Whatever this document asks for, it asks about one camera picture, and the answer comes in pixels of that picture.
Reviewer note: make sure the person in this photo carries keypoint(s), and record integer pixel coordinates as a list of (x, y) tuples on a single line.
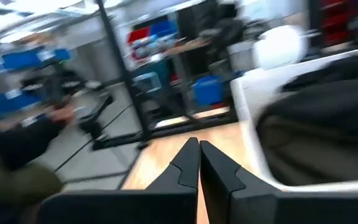
[(17, 161)]

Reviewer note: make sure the black garment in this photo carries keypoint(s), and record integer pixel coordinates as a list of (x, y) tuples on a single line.
[(337, 73)]

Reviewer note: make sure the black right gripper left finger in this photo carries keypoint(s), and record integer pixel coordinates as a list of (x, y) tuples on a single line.
[(154, 202)]

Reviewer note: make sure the person's hand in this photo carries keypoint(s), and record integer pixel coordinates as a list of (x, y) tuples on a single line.
[(61, 114)]

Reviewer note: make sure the olive green hooded garment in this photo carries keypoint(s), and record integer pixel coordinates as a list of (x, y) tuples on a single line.
[(322, 146)]

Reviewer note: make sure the white perforated laundry basket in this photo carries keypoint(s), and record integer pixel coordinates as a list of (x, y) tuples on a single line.
[(247, 93)]

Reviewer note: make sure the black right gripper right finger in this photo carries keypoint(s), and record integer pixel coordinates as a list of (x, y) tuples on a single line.
[(259, 205)]

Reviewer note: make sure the blue plastic bin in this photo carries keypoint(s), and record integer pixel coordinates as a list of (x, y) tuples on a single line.
[(208, 90)]

